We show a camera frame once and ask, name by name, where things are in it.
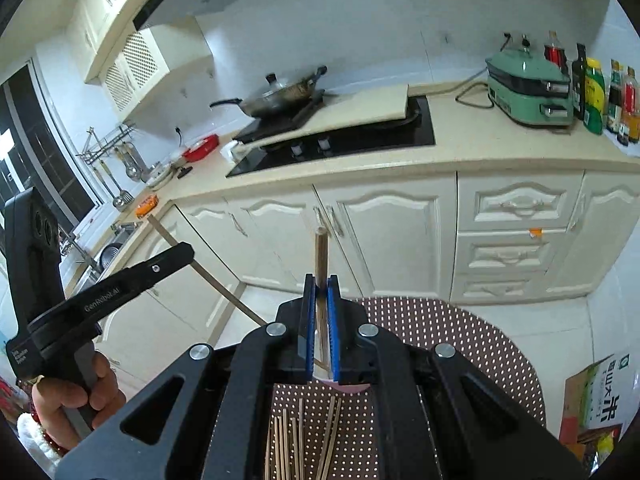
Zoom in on dark sauce bottle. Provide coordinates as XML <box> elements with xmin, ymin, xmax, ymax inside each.
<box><xmin>606</xmin><ymin>59</ymin><xmax>625</xmax><ymax>134</ymax></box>

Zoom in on beige cutting board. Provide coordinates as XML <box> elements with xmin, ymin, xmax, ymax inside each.
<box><xmin>239</xmin><ymin>84</ymin><xmax>411</xmax><ymax>154</ymax></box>

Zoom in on cream drawer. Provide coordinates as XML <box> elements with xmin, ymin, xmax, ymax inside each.
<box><xmin>457</xmin><ymin>172</ymin><xmax>585</xmax><ymax>234</ymax></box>
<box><xmin>451</xmin><ymin>272</ymin><xmax>557</xmax><ymax>304</ymax></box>
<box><xmin>456</xmin><ymin>229</ymin><xmax>572</xmax><ymax>282</ymax></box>

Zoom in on black power cable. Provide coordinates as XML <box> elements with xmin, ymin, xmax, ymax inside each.
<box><xmin>454</xmin><ymin>67</ymin><xmax>497</xmax><ymax>110</ymax></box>

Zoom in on red bowl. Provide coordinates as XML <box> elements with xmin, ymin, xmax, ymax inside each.
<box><xmin>182</xmin><ymin>133</ymin><xmax>221</xmax><ymax>163</ymax></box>

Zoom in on person's left forearm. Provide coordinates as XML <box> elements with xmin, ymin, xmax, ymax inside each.
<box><xmin>15</xmin><ymin>410</ymin><xmax>68</xmax><ymax>458</ymax></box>

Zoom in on brown polka dot tablecloth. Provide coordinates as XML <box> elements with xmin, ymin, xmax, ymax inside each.
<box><xmin>207</xmin><ymin>296</ymin><xmax>546</xmax><ymax>480</ymax></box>

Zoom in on glass wok lid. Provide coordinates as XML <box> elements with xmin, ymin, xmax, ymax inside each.
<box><xmin>249</xmin><ymin>73</ymin><xmax>312</xmax><ymax>104</ymax></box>

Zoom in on person's left hand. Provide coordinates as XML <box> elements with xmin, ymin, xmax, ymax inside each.
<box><xmin>30</xmin><ymin>351</ymin><xmax>127</xmax><ymax>452</ymax></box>

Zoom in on red label bottle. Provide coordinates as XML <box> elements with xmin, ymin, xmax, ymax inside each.
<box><xmin>544</xmin><ymin>30</ymin><xmax>569</xmax><ymax>74</ymax></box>

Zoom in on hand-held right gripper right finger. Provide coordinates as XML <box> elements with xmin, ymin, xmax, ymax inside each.
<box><xmin>326</xmin><ymin>275</ymin><xmax>587</xmax><ymax>480</ymax></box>

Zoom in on red cap sauce bottle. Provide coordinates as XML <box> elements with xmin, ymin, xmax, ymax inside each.
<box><xmin>617</xmin><ymin>67</ymin><xmax>640</xmax><ymax>146</ymax></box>

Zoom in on dark glass bottle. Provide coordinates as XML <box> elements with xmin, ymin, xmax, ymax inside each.
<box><xmin>571</xmin><ymin>43</ymin><xmax>589</xmax><ymax>121</ymax></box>

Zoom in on bunch of wooden chopsticks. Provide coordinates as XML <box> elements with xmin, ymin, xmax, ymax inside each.
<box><xmin>263</xmin><ymin>394</ymin><xmax>344</xmax><ymax>480</ymax></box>

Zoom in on orange dish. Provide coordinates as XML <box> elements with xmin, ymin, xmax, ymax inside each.
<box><xmin>135</xmin><ymin>194</ymin><xmax>160</xmax><ymax>219</ymax></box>

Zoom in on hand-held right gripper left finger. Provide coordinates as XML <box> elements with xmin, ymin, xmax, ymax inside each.
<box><xmin>54</xmin><ymin>274</ymin><xmax>318</xmax><ymax>480</ymax></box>

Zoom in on black glass cooktop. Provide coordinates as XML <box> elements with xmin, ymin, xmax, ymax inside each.
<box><xmin>225</xmin><ymin>94</ymin><xmax>436</xmax><ymax>179</ymax></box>

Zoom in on black wok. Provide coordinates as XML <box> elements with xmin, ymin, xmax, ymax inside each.
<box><xmin>209</xmin><ymin>65</ymin><xmax>329</xmax><ymax>120</ymax></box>

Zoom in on pink paper cup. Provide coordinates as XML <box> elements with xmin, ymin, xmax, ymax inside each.
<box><xmin>311</xmin><ymin>365</ymin><xmax>374</xmax><ymax>395</ymax></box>

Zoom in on cream wall cabinets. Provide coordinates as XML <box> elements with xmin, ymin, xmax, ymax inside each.
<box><xmin>65</xmin><ymin>0</ymin><xmax>217</xmax><ymax>117</ymax></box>

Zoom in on metal sink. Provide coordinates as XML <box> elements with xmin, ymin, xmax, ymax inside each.
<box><xmin>96</xmin><ymin>220</ymin><xmax>142</xmax><ymax>282</ymax></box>

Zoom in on cream cabinet door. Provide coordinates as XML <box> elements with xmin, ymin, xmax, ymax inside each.
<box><xmin>315</xmin><ymin>172</ymin><xmax>459</xmax><ymax>302</ymax></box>
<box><xmin>544</xmin><ymin>170</ymin><xmax>640</xmax><ymax>297</ymax></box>
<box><xmin>172</xmin><ymin>198</ymin><xmax>247</xmax><ymax>312</ymax></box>
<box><xmin>225</xmin><ymin>187</ymin><xmax>347</xmax><ymax>294</ymax></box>

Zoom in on dark window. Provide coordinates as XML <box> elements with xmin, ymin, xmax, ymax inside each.
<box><xmin>0</xmin><ymin>66</ymin><xmax>97</xmax><ymax>234</ymax></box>

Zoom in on metal utensil rack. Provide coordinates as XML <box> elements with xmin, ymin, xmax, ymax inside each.
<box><xmin>75</xmin><ymin>122</ymin><xmax>151</xmax><ymax>212</ymax></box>

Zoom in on tan wooden chopstick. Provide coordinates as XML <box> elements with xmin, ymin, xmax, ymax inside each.
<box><xmin>314</xmin><ymin>227</ymin><xmax>330</xmax><ymax>377</ymax></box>
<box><xmin>148</xmin><ymin>215</ymin><xmax>269</xmax><ymax>325</ymax></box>

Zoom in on white cup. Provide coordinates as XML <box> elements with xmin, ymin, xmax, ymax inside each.
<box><xmin>220</xmin><ymin>140</ymin><xmax>246</xmax><ymax>164</ymax></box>

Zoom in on green and yellow bottle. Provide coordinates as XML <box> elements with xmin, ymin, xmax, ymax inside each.
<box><xmin>582</xmin><ymin>57</ymin><xmax>606</xmax><ymax>135</ymax></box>

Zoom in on cream sink base cabinet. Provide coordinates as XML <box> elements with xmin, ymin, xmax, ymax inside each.
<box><xmin>91</xmin><ymin>259</ymin><xmax>247</xmax><ymax>397</ymax></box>

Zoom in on printed cardboard box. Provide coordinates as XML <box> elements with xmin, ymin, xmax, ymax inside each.
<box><xmin>558</xmin><ymin>352</ymin><xmax>629</xmax><ymax>447</ymax></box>

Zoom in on green electric cooker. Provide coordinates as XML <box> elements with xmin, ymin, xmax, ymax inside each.
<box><xmin>485</xmin><ymin>50</ymin><xmax>575</xmax><ymax>129</ymax></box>

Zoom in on metal faucet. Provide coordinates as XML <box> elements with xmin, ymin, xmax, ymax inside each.
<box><xmin>59</xmin><ymin>229</ymin><xmax>102</xmax><ymax>274</ymax></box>

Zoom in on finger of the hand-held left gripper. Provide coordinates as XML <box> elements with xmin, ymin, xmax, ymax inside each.
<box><xmin>63</xmin><ymin>242</ymin><xmax>196</xmax><ymax>328</ymax></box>

